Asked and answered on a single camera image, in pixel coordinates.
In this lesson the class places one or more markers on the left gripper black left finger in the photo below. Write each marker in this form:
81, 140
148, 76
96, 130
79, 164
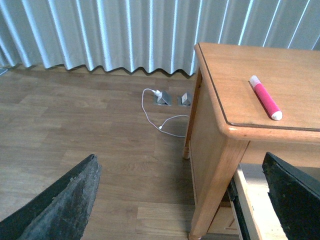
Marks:
60, 212

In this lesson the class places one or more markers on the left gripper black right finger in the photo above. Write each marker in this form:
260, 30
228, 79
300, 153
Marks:
295, 198

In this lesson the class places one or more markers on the wooden top drawer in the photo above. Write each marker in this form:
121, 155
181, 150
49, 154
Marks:
255, 214

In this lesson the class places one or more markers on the pink marker with white cap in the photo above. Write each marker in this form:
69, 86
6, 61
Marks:
267, 101

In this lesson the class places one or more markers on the wooden nightstand cabinet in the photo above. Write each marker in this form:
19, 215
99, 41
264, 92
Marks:
228, 124

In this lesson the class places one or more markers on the floor socket with label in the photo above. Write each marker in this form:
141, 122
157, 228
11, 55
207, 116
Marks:
185, 99

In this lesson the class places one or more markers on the floor socket with white plug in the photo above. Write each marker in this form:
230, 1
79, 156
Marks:
162, 98

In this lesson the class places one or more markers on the grey pleated curtain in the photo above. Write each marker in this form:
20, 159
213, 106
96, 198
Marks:
148, 34

